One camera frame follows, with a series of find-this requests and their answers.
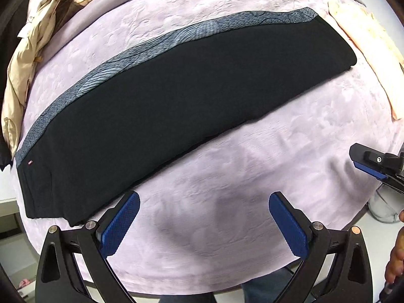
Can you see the lilac embossed blanket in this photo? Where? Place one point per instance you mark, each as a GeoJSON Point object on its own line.
{"type": "Point", "coordinates": [227, 192]}

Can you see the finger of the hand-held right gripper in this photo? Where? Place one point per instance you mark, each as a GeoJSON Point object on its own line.
{"type": "Point", "coordinates": [369, 165]}

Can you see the black pants with patterned waistband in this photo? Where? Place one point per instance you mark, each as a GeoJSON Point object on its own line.
{"type": "Point", "coordinates": [189, 94]}

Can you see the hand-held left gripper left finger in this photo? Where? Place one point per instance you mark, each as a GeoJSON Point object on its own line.
{"type": "Point", "coordinates": [121, 224]}

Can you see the person's right hand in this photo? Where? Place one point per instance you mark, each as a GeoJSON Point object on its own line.
{"type": "Point", "coordinates": [396, 262]}

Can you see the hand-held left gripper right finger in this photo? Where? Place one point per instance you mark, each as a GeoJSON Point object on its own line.
{"type": "Point", "coordinates": [288, 227]}

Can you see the beige puffer jacket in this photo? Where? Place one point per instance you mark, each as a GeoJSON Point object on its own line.
{"type": "Point", "coordinates": [22, 69]}

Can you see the person's blue jeans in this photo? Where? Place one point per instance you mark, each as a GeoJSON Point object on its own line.
{"type": "Point", "coordinates": [265, 288]}

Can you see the peach cloth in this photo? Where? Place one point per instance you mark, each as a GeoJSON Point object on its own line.
{"type": "Point", "coordinates": [375, 47]}

